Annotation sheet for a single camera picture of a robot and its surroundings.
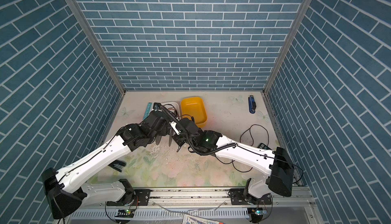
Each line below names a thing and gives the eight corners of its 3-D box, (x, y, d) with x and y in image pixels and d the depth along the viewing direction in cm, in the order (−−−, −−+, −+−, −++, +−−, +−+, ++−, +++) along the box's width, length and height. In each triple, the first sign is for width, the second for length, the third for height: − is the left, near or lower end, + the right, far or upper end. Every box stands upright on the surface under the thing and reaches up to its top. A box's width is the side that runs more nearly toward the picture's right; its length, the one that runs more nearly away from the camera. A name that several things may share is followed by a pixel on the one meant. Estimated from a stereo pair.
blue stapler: (249, 113, 110) (251, 109, 107) (246, 98, 120) (247, 94, 116) (256, 113, 110) (257, 109, 107) (251, 98, 120) (253, 94, 116)
